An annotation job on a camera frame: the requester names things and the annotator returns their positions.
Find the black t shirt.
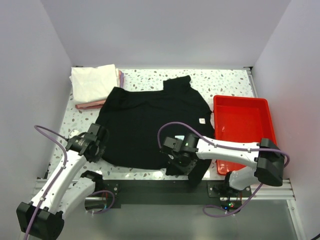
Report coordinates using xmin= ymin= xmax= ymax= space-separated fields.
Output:
xmin=95 ymin=75 xmax=214 ymax=176

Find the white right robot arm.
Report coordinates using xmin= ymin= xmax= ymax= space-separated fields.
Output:
xmin=160 ymin=133 xmax=285 ymax=197

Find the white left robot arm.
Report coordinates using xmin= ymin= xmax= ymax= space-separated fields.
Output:
xmin=16 ymin=123 xmax=115 ymax=240

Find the white folded t shirt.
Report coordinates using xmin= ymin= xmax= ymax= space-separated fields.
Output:
xmin=69 ymin=64 xmax=120 ymax=104

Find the red plastic bin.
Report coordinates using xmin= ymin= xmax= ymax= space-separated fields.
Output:
xmin=213 ymin=94 xmax=284 ymax=176

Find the purple folded t shirt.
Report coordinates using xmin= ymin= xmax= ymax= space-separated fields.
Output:
xmin=120 ymin=74 xmax=124 ymax=88

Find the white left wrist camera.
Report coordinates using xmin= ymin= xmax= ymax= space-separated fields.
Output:
xmin=68 ymin=129 xmax=80 ymax=139

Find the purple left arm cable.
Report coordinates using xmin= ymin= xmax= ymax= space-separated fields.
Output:
xmin=23 ymin=124 xmax=117 ymax=240

